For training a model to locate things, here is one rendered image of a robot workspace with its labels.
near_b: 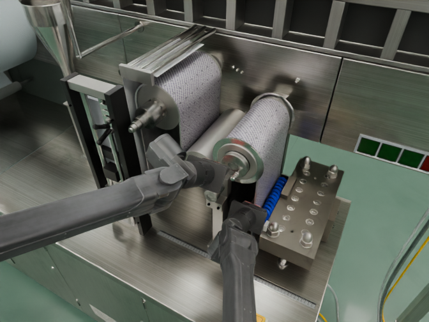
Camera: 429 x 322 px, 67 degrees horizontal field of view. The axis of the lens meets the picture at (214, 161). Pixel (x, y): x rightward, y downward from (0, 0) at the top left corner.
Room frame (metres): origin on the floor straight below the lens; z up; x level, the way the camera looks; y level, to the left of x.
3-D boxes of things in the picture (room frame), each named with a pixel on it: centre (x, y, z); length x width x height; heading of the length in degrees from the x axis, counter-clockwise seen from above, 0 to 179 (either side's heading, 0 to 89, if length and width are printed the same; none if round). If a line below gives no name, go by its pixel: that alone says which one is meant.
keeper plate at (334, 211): (0.67, -0.39, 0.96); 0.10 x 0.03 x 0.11; 152
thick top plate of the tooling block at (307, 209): (0.70, -0.30, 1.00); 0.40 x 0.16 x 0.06; 152
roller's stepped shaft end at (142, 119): (0.68, 0.20, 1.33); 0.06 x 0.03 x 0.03; 152
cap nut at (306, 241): (0.53, -0.26, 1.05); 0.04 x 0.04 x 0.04
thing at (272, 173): (0.72, -0.17, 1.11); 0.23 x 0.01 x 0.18; 152
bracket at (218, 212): (0.62, -0.01, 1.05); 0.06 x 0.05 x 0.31; 152
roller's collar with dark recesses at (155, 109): (0.74, 0.17, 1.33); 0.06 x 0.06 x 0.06; 62
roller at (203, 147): (0.81, -0.02, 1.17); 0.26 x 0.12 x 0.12; 152
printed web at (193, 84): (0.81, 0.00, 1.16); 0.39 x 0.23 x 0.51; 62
